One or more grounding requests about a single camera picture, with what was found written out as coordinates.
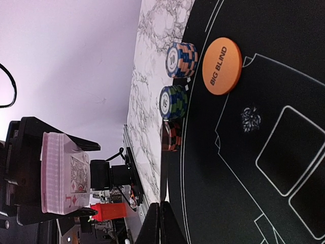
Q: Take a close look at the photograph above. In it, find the round black poker mat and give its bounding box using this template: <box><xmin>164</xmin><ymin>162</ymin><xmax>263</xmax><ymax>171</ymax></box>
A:
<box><xmin>164</xmin><ymin>1</ymin><xmax>324</xmax><ymax>243</ymax></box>

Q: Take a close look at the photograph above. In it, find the green chip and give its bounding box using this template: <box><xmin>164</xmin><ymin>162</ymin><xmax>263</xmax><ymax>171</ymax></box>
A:
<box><xmin>159</xmin><ymin>85</ymin><xmax>188</xmax><ymax>121</ymax></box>

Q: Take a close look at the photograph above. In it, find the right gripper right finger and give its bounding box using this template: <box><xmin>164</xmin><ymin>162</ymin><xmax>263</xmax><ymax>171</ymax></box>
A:
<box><xmin>160</xmin><ymin>201</ymin><xmax>187</xmax><ymax>244</ymax></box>

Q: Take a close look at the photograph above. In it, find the red chip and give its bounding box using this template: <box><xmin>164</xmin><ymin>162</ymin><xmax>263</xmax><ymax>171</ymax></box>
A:
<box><xmin>160</xmin><ymin>121</ymin><xmax>182</xmax><ymax>151</ymax></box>

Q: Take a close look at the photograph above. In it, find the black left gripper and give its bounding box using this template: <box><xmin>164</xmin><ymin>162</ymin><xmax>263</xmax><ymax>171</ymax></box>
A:
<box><xmin>0</xmin><ymin>116</ymin><xmax>101</xmax><ymax>227</ymax></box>

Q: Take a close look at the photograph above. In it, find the grey chip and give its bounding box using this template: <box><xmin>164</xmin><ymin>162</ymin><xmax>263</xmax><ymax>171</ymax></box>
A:
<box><xmin>165</xmin><ymin>42</ymin><xmax>199</xmax><ymax>78</ymax></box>

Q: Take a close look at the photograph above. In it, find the orange big blind button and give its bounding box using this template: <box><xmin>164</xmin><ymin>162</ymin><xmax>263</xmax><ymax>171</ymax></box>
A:
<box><xmin>202</xmin><ymin>37</ymin><xmax>243</xmax><ymax>96</ymax></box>

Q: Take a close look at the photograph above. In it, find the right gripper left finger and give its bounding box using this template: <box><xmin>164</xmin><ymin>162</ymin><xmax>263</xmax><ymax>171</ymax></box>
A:
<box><xmin>135</xmin><ymin>203</ymin><xmax>160</xmax><ymax>244</ymax></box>

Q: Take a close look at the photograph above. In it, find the red playing card deck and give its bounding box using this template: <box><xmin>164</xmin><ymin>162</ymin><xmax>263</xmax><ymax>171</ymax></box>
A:
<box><xmin>41</xmin><ymin>132</ymin><xmax>90</xmax><ymax>215</ymax></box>

